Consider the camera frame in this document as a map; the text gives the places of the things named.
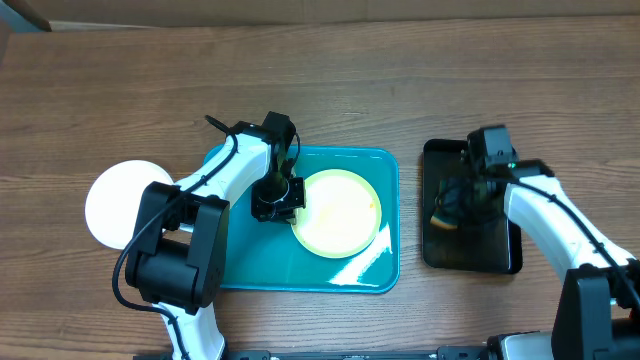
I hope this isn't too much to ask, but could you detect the black water tray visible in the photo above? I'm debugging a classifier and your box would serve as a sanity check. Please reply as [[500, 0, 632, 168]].
[[422, 139, 523, 274]]

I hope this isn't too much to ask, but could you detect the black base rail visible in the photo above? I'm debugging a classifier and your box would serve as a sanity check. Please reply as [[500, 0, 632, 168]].
[[132, 344, 556, 360]]

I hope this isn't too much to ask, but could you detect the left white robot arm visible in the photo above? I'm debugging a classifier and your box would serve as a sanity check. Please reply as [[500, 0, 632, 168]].
[[112, 112, 305, 359]]

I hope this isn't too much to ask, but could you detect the white plate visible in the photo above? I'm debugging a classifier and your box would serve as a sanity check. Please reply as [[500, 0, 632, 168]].
[[85, 160, 174, 250]]

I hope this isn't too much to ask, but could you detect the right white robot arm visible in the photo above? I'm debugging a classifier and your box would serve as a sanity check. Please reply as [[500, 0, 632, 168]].
[[429, 160, 639, 360]]

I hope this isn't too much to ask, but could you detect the teal plastic tray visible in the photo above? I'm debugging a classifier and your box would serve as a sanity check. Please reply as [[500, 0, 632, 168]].
[[222, 145, 400, 294]]

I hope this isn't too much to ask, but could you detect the green and yellow sponge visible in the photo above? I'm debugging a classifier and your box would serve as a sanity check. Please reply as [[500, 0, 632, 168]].
[[429, 179, 461, 230]]

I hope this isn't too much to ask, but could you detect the green rimmed plate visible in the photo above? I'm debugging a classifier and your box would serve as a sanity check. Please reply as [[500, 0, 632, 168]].
[[292, 169, 382, 259]]

